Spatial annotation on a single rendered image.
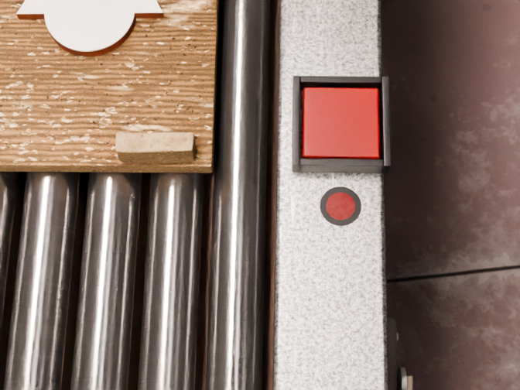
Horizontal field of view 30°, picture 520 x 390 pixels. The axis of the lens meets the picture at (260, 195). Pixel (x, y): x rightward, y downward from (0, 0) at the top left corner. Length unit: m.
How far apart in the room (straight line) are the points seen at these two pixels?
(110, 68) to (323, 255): 0.22
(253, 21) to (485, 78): 1.08
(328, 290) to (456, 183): 1.04
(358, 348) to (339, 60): 0.23
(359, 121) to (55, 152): 0.24
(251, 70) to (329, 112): 0.08
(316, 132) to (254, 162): 0.05
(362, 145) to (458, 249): 0.98
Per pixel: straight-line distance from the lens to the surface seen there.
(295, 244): 0.74
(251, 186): 0.75
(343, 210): 0.75
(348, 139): 0.76
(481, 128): 1.80
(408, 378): 0.81
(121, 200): 0.76
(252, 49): 0.80
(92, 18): 0.80
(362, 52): 0.80
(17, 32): 0.81
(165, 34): 0.79
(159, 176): 0.76
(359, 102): 0.77
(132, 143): 0.72
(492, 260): 1.72
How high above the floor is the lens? 1.63
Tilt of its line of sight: 71 degrees down
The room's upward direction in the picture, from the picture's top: 4 degrees counter-clockwise
